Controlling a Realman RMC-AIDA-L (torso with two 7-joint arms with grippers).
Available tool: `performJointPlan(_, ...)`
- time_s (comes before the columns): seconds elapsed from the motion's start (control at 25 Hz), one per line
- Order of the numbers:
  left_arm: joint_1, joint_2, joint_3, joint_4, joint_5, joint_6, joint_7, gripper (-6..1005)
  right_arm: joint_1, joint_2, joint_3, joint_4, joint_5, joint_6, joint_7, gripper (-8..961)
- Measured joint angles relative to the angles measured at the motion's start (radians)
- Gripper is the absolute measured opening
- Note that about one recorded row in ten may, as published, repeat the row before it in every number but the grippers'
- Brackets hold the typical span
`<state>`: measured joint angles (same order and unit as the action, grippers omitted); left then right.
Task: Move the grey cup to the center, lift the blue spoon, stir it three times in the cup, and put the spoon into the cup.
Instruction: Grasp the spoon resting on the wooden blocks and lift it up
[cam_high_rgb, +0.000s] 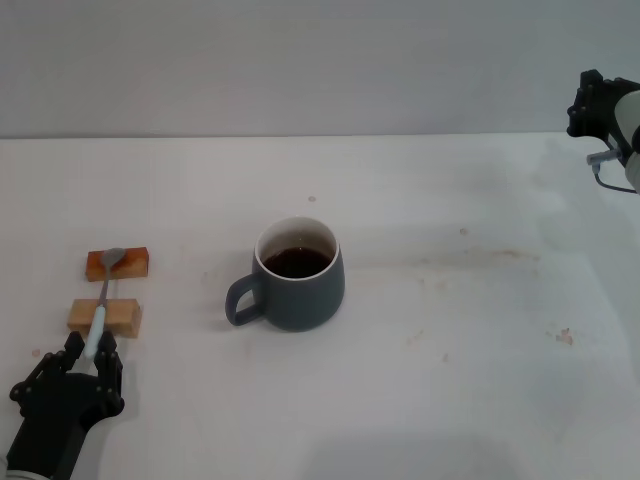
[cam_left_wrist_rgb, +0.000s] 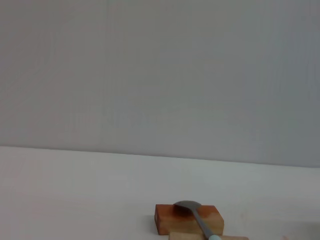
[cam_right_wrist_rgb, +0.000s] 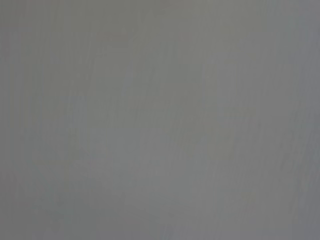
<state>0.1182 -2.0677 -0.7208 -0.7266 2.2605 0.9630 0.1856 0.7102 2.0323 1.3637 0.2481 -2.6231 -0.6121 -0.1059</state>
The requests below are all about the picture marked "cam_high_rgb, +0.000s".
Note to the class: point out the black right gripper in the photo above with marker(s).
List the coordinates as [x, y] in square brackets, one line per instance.
[602, 112]

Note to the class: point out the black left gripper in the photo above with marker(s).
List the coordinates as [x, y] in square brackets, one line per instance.
[55, 420]

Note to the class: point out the dark grey ceramic coffee mug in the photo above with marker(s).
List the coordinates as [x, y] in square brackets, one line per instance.
[300, 300]

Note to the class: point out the light tan wooden block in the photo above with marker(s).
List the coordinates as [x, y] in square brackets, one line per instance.
[120, 317]

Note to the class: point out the reddish-brown wooden block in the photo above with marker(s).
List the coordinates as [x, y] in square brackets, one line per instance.
[132, 262]

